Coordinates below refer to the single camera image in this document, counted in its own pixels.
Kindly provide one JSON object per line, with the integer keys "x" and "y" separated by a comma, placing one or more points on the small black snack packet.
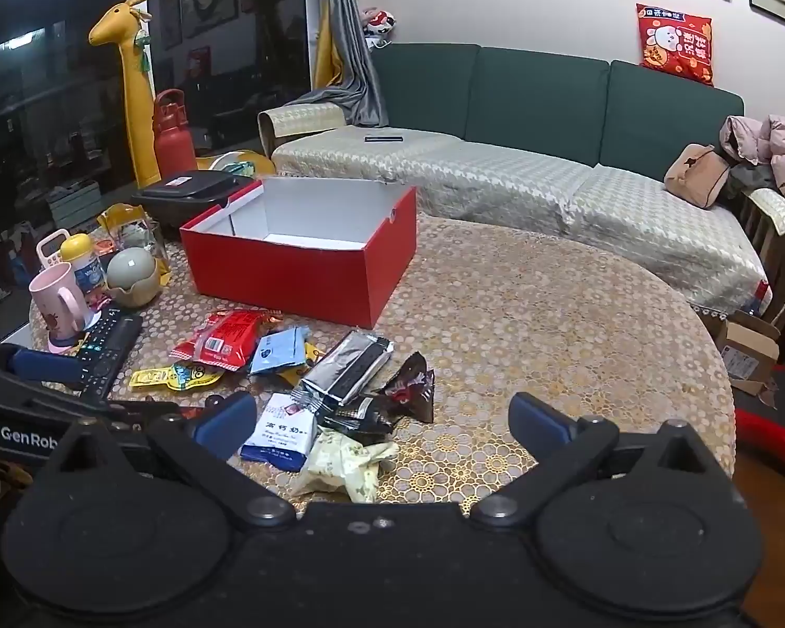
{"x": 356, "y": 417}

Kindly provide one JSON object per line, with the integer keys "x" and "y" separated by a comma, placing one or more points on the silver and black snack packet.
{"x": 343, "y": 369}

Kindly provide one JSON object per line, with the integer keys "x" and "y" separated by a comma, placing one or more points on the long yellow snack packet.
{"x": 170, "y": 376}

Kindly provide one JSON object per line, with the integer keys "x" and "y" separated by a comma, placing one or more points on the yellow and orange snack packet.
{"x": 313, "y": 356}

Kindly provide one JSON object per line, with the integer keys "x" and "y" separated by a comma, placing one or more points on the open cardboard box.
{"x": 749, "y": 353}

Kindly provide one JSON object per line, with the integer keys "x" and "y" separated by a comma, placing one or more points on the yellow and white bowl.
{"x": 248, "y": 160}

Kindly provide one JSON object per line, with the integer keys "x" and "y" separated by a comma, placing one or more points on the yellow-capped bottle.
{"x": 85, "y": 265}

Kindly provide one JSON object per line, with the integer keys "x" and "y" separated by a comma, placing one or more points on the white kitchen timer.
{"x": 51, "y": 248}

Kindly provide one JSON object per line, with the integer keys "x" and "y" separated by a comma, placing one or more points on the black remote control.
{"x": 114, "y": 340}

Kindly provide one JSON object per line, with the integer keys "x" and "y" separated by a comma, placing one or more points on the red curved object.
{"x": 775, "y": 441}

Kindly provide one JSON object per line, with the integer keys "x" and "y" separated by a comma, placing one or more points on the red cardboard box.
{"x": 288, "y": 281}

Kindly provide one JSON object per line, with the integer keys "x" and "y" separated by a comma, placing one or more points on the tan handbag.
{"x": 697, "y": 176}

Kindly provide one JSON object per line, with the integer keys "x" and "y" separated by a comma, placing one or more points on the pale green snack packet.
{"x": 340, "y": 464}

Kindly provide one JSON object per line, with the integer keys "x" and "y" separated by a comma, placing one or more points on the yellow giraffe plush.
{"x": 137, "y": 98}

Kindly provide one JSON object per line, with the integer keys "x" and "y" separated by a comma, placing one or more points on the yellow plastic bag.
{"x": 121, "y": 214}

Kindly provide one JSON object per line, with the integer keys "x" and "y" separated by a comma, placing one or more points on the grey curtain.
{"x": 356, "y": 46}

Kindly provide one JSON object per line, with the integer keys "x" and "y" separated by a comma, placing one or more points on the green sofa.
{"x": 530, "y": 98}

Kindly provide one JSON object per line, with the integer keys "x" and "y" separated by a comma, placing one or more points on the white slatted crate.
{"x": 75, "y": 203}

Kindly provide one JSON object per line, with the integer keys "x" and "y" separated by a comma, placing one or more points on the pink mug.
{"x": 55, "y": 294}

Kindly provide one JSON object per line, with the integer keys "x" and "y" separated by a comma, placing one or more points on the light blue snack packet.
{"x": 278, "y": 350}

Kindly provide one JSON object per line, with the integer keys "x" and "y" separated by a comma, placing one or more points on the glass jar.
{"x": 140, "y": 235}

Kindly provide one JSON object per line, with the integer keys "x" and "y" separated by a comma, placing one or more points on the grey green round jar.
{"x": 133, "y": 271}

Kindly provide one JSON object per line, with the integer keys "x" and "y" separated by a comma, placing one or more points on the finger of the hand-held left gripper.
{"x": 163, "y": 413}
{"x": 46, "y": 365}

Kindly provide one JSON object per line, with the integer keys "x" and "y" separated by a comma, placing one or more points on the white and red plush toy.
{"x": 378, "y": 25}

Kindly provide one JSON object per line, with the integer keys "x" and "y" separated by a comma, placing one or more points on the black lidded appliance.
{"x": 190, "y": 186}

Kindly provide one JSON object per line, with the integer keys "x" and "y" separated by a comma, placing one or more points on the yellow curtain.
{"x": 327, "y": 46}

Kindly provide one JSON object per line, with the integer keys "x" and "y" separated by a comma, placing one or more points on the red snack packet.
{"x": 226, "y": 340}

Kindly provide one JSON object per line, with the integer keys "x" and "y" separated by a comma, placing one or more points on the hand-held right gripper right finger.
{"x": 540, "y": 422}

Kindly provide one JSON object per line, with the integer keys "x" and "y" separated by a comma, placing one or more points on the pink puffer jacket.
{"x": 782, "y": 150}

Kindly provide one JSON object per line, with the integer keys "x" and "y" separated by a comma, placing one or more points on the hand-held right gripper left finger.
{"x": 226, "y": 425}

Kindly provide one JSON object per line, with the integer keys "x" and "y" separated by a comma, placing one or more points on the dark red-black snack wrapper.
{"x": 409, "y": 386}

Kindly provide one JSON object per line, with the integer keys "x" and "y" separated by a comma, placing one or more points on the red water bottle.
{"x": 173, "y": 144}

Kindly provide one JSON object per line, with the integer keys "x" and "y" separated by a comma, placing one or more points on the black phone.
{"x": 384, "y": 138}

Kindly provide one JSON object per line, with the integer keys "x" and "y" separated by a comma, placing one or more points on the red printed cushion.
{"x": 677, "y": 42}

